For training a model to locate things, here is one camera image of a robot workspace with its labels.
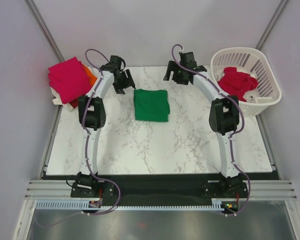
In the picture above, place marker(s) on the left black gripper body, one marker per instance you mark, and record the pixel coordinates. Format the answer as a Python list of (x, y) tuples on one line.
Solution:
[(121, 83)]

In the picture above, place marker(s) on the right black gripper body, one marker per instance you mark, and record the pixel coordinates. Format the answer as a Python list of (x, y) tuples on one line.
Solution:
[(177, 73)]

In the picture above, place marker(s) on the green t shirt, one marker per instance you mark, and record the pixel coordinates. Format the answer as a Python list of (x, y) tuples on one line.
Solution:
[(151, 105)]

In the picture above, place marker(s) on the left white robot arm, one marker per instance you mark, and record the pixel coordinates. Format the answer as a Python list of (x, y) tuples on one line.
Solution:
[(92, 117)]

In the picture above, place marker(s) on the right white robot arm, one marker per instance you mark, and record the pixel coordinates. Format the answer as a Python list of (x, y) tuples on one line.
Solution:
[(225, 120)]

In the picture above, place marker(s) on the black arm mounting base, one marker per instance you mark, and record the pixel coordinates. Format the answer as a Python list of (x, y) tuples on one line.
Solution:
[(161, 189)]

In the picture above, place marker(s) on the folded orange t shirt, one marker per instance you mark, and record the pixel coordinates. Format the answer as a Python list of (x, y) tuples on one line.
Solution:
[(91, 76)]

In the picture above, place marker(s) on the folded dark red t shirt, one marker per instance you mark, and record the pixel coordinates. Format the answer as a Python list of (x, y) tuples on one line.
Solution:
[(74, 103)]

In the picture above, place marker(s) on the folded pink t shirt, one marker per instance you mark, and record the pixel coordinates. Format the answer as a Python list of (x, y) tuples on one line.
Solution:
[(69, 79)]

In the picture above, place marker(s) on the red t shirt in basket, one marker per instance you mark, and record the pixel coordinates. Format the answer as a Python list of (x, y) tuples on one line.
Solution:
[(237, 83)]

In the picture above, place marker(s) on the white plastic laundry basket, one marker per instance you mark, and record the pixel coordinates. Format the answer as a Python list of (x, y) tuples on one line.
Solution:
[(253, 62)]

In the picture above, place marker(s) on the white slotted cable duct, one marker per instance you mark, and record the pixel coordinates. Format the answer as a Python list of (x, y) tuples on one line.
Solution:
[(100, 205)]

